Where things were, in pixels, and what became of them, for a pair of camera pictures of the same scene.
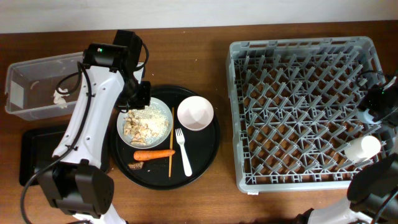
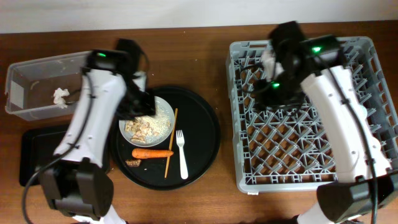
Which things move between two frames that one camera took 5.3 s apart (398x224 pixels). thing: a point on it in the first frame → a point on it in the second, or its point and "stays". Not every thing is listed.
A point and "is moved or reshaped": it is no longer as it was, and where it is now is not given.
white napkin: [58, 98] stays
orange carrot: [142, 155] stays
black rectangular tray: [37, 149] stays
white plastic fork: [180, 139] is moved or reshaped
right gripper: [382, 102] → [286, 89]
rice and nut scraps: [145, 126] stays
